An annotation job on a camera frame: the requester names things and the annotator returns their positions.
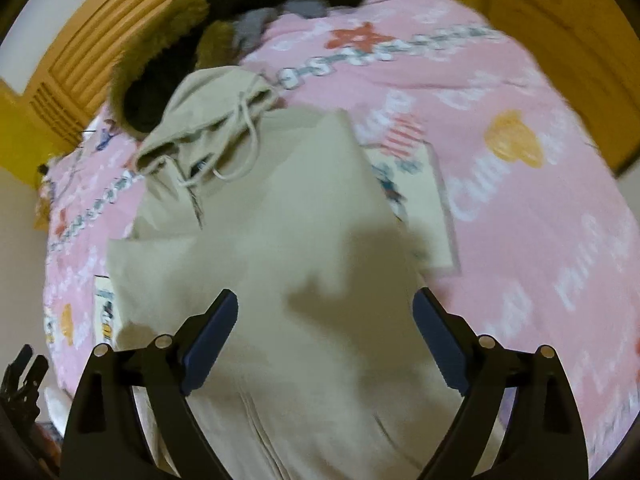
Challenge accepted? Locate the yellow curtain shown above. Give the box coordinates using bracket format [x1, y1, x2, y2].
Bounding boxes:
[0, 77, 86, 191]

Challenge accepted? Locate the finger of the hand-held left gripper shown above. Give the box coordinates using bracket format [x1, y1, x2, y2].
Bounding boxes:
[2, 344, 50, 405]

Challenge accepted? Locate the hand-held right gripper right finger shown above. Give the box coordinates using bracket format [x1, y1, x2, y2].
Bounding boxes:
[412, 287, 590, 480]

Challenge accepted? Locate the beige zip hoodie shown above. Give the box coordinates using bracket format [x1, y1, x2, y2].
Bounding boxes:
[107, 67, 506, 480]

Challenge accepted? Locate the wooden bed headboard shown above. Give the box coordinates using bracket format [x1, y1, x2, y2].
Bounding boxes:
[20, 0, 241, 136]

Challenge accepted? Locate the grey cloth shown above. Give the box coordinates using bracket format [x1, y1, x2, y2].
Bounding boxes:
[232, 0, 331, 56]

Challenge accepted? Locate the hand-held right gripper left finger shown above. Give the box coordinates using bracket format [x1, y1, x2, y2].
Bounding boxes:
[60, 289, 238, 480]

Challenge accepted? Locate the pink printed bed sheet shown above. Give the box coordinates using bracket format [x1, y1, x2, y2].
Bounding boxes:
[42, 0, 640, 471]

